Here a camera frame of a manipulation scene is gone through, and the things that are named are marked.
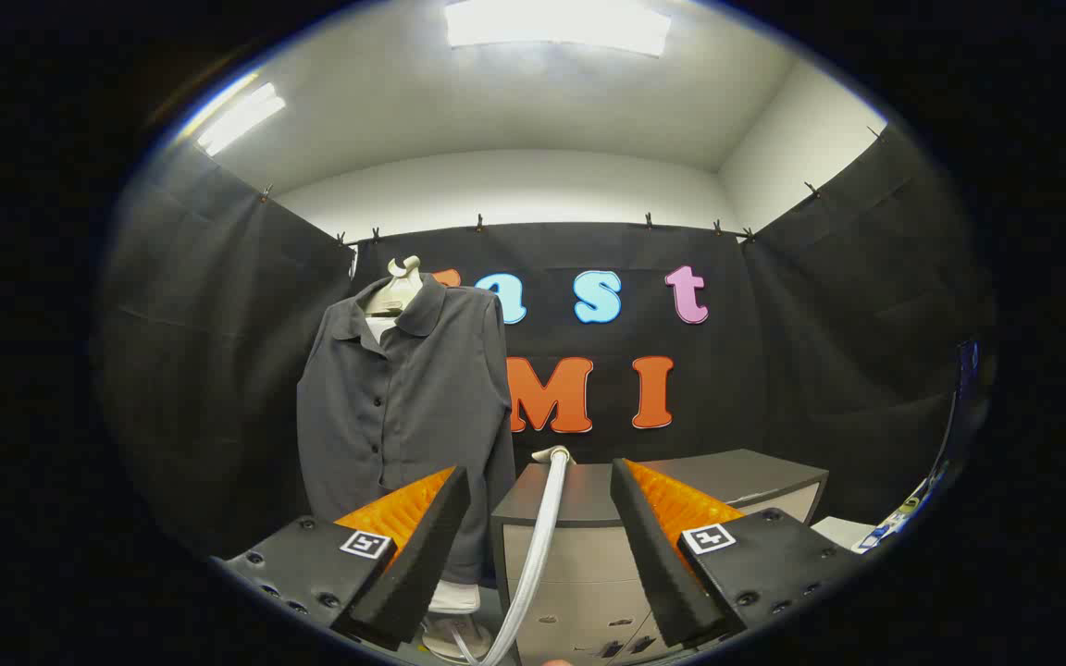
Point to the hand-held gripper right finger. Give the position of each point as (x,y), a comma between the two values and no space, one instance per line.
(658,564)

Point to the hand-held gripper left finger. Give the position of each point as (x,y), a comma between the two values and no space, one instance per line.
(422,564)

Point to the dark grey button shirt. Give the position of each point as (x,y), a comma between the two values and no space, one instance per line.
(403,416)

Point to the white round stand base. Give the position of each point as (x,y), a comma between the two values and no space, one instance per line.
(445,636)

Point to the beige cabinet with dark top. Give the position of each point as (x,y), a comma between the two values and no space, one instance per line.
(579,564)

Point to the black backdrop cloth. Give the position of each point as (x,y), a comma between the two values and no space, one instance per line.
(774,370)

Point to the white cluttered side table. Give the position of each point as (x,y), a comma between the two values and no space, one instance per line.
(894,527)

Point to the white mannequin form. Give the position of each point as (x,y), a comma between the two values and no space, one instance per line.
(399,287)

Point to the row of black cloth clips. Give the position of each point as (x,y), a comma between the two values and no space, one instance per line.
(479,223)

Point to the small ceiling light panel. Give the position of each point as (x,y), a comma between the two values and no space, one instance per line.
(241,118)

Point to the large ceiling light panel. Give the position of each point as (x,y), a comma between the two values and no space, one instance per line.
(556,23)

